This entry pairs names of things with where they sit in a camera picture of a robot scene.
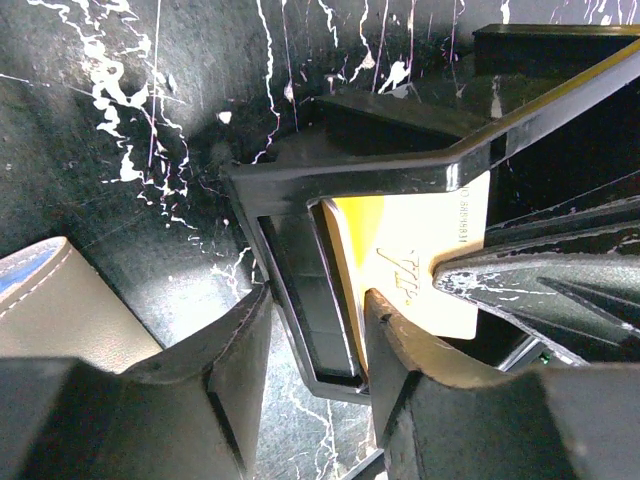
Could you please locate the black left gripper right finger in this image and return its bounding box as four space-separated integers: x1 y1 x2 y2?
364 290 639 479

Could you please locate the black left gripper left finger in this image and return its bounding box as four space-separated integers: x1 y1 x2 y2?
1 285 273 479

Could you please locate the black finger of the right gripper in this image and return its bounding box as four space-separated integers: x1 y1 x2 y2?
433 197 639 364

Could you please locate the beige leather card holder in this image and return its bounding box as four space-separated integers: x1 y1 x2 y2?
1 237 162 373

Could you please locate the black plastic card box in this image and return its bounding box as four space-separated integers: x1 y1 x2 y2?
224 24 639 403

